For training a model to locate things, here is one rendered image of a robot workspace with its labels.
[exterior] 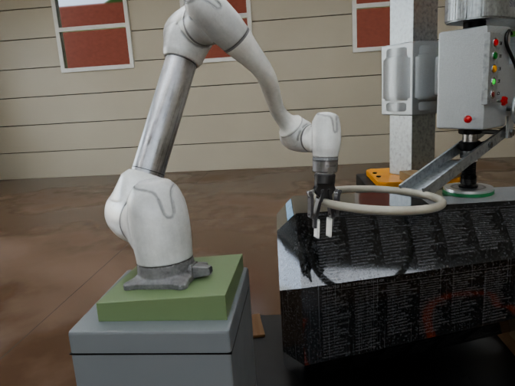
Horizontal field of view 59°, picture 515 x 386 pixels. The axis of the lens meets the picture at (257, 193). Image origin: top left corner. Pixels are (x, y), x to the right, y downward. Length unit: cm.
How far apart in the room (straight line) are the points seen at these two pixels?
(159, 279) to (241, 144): 703
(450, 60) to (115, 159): 730
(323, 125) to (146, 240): 73
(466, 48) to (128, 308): 168
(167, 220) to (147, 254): 10
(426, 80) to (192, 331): 210
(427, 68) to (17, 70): 786
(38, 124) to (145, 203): 829
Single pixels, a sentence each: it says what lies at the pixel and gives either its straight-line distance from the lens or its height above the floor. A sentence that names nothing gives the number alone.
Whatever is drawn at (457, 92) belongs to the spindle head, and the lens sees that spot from 219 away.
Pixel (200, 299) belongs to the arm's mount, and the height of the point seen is 86.
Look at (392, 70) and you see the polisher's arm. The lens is 284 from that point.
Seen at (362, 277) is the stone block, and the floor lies 61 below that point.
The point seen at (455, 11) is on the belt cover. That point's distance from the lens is 219.
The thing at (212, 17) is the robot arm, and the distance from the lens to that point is 137.
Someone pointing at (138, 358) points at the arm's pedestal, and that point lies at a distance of 120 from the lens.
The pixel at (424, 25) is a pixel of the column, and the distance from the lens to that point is 291.
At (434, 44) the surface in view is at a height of 154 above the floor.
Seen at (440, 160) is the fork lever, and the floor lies 99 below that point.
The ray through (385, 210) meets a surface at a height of 93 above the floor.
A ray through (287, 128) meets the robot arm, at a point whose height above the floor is 120.
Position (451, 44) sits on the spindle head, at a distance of 221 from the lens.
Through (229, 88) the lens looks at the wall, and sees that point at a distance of 815.
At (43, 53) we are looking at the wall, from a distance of 927.
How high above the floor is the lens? 134
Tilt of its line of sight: 12 degrees down
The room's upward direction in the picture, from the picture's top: 4 degrees counter-clockwise
